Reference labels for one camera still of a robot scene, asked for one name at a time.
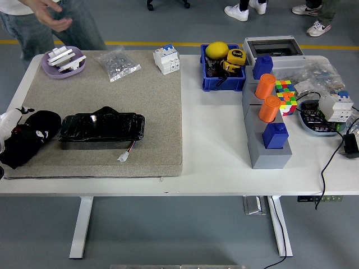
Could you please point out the person's right hand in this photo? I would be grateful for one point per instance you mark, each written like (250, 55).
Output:
(53, 18)

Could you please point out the black glossy panel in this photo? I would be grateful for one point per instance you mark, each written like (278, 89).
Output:
(103, 126)

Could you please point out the black rag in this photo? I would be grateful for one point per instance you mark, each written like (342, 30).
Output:
(28, 140)

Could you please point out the desk height control panel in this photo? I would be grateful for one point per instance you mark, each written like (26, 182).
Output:
(319, 198)

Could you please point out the person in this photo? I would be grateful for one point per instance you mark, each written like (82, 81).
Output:
(78, 30)

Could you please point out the white plastic part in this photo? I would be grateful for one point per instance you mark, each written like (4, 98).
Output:
(73, 63)
(60, 54)

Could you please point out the purple dish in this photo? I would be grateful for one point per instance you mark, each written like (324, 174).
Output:
(51, 73)

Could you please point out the clear bag of screws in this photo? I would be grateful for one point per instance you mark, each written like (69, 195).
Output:
(117, 64)

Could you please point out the grey-brown mat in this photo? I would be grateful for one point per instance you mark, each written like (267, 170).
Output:
(112, 95)

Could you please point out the black chair caster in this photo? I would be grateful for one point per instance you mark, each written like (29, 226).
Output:
(150, 5)
(186, 4)

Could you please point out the white circuit breaker blue switches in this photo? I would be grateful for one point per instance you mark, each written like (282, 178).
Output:
(335, 107)
(165, 60)

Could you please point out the dark brown tool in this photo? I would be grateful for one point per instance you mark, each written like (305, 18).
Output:
(211, 68)

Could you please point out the yellow lemon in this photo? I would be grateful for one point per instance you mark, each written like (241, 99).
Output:
(216, 50)

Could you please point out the blue plastic bin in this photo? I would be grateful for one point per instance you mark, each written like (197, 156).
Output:
(224, 83)

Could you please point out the yellow black tape measure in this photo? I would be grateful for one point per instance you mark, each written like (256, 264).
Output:
(231, 67)

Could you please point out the white table leg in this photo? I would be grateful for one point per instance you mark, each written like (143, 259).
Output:
(81, 227)
(280, 227)

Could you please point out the blue block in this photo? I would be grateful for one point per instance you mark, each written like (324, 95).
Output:
(275, 137)
(262, 67)

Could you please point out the orange cylinder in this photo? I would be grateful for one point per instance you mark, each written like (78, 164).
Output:
(269, 109)
(265, 87)

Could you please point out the colourful puzzle cube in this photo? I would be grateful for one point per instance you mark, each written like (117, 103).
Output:
(289, 105)
(284, 86)

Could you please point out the white red sneaker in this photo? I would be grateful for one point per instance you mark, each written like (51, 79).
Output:
(307, 9)
(318, 29)

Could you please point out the grey block holder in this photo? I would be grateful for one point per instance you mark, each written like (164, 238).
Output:
(269, 159)

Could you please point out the clear bags of parts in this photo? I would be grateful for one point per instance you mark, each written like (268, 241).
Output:
(319, 74)

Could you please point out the light blue dish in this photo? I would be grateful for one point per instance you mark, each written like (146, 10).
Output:
(305, 126)

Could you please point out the metal plate under table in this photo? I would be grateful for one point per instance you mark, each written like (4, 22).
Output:
(253, 206)

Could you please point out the black electronic modules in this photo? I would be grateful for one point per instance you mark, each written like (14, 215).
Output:
(312, 116)

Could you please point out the black power adapter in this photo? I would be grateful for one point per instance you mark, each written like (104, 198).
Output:
(350, 145)

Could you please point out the grey electrical enclosure box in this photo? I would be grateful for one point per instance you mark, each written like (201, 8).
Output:
(289, 60)

